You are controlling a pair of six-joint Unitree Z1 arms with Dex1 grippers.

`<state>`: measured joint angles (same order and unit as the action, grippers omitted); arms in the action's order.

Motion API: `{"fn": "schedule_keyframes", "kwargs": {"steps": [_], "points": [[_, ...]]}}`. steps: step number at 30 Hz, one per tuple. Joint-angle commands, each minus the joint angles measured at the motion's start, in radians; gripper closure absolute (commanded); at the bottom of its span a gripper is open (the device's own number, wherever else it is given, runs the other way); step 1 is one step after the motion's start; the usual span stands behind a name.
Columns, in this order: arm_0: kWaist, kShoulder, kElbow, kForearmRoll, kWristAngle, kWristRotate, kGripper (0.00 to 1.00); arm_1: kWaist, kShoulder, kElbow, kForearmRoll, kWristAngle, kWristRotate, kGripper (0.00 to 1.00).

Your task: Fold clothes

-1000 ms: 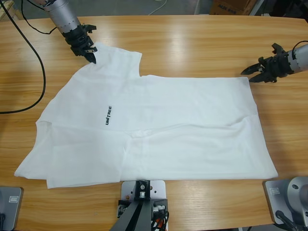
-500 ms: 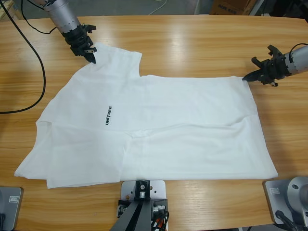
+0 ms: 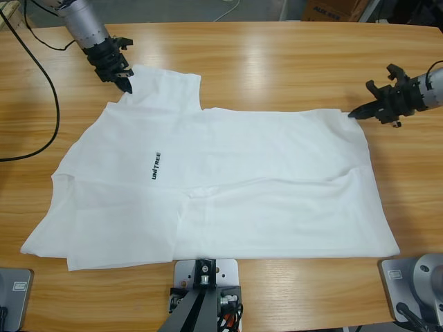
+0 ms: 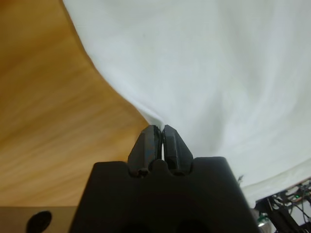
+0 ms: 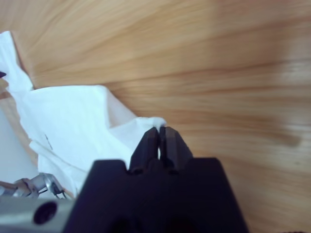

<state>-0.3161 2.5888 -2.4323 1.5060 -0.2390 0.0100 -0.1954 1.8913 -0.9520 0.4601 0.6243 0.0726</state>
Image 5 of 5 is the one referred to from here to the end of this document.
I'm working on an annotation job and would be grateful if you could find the white Unitree t-shirt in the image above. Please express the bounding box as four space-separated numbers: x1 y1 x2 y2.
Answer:
0 30 168 197

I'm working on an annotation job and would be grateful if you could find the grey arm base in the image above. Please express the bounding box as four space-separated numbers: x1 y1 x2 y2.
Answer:
35 171 71 199

